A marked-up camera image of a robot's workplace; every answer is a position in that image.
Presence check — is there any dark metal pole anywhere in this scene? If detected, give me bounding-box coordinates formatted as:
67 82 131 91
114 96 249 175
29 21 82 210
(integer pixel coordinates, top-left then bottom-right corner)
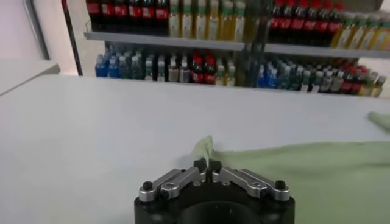
60 0 84 77

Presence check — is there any green-cap yellow juice bottle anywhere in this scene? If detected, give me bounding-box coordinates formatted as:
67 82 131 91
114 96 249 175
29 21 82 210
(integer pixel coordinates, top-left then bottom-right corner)
219 0 234 41
359 13 381 51
331 11 354 49
347 12 368 50
232 0 247 43
194 0 208 40
373 15 390 52
181 0 195 39
207 0 221 40
168 0 182 38

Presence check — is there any white low table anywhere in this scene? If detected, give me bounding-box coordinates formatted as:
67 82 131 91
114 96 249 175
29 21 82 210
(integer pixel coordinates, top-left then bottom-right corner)
0 59 61 97

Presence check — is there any grey metal pole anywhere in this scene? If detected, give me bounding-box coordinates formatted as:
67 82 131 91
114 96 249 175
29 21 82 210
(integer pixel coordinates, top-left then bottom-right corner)
22 0 52 61

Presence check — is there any small red-cap cola bottle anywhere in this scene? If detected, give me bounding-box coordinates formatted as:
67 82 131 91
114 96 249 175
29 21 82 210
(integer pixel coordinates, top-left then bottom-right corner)
190 54 204 85
340 67 356 94
203 55 217 85
350 69 366 95

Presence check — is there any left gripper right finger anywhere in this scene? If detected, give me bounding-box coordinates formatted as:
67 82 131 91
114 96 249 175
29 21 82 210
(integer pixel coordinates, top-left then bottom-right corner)
208 159 291 203

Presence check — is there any large red-cap cola bottle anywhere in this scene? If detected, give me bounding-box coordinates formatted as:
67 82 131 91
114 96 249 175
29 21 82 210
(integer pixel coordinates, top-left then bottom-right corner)
316 0 330 46
291 0 306 43
100 0 115 32
141 0 156 34
86 0 101 31
303 0 318 44
280 0 294 43
154 0 170 35
113 0 129 32
328 1 344 46
127 0 143 33
269 0 283 42

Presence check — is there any grey metal shelf rack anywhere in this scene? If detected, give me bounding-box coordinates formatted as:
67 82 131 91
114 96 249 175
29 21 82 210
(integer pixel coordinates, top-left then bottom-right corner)
243 0 390 99
83 0 254 88

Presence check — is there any light green button shirt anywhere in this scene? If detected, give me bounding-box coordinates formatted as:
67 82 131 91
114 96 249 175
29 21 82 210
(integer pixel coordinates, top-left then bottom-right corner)
179 111 390 224

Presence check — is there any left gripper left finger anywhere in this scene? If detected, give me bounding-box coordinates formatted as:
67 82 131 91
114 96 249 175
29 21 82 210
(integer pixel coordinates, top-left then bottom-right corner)
138 158 208 203

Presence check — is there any blue drink bottle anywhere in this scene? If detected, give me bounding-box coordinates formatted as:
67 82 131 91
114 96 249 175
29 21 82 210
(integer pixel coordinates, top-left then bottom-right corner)
267 65 280 89
94 54 109 78
256 63 269 88
108 54 121 79

